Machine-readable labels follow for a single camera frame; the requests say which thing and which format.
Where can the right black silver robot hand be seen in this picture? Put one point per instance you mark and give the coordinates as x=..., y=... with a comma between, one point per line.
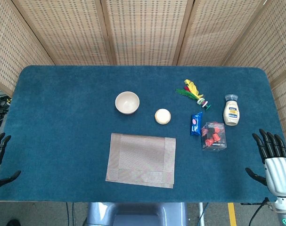
x=279, y=174

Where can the small round tin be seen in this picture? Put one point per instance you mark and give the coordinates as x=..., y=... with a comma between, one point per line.
x=162, y=116

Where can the beige woven placemat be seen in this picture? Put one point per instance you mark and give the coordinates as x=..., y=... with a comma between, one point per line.
x=140, y=162

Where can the white ceramic bowl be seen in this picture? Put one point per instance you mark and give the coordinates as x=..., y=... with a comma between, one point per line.
x=127, y=103

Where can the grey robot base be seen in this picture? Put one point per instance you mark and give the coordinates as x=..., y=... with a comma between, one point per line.
x=138, y=214

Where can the black shoe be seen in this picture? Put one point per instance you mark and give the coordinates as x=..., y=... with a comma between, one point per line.
x=14, y=222

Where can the clear box with red toys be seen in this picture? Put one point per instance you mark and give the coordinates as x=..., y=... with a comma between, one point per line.
x=213, y=139

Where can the mayonnaise squeeze bottle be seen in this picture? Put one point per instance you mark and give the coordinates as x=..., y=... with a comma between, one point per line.
x=231, y=113

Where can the white table leg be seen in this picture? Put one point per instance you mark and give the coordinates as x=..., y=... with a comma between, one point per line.
x=201, y=214

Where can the blue snack packet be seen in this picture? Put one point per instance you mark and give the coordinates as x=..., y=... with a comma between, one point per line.
x=195, y=124

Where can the blue carpet table cover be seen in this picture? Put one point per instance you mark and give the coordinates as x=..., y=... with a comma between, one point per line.
x=62, y=94

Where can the colourful feather shuttlecock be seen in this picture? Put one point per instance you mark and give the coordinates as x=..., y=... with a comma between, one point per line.
x=193, y=90

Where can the woven bamboo folding screen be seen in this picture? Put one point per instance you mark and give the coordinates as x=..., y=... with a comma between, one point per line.
x=145, y=30

